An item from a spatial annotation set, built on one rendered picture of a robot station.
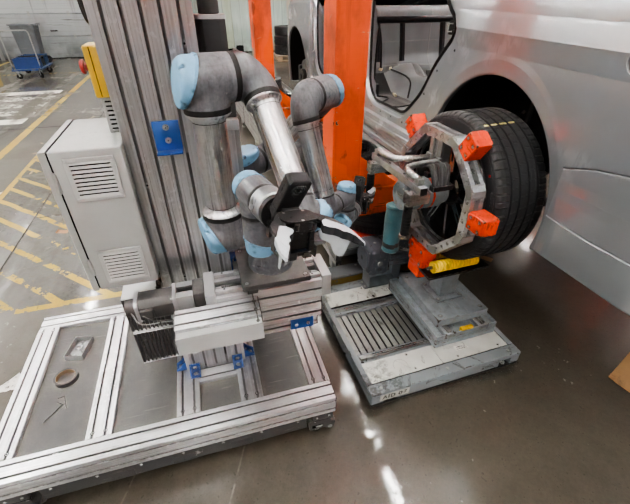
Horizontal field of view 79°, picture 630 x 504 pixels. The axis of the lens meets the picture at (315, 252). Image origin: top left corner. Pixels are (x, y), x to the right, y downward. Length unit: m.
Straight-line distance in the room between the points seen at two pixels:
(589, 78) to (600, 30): 0.13
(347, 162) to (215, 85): 1.17
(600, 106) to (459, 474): 1.40
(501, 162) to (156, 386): 1.64
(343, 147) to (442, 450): 1.45
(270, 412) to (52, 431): 0.82
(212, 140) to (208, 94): 0.11
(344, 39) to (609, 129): 1.07
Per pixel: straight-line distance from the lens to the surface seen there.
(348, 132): 1.99
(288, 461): 1.78
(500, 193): 1.59
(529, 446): 2.01
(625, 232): 1.48
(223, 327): 1.23
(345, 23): 1.90
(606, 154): 1.49
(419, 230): 1.98
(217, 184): 1.07
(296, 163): 0.95
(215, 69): 0.99
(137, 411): 1.78
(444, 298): 2.16
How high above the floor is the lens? 1.58
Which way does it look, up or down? 34 degrees down
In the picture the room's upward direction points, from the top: straight up
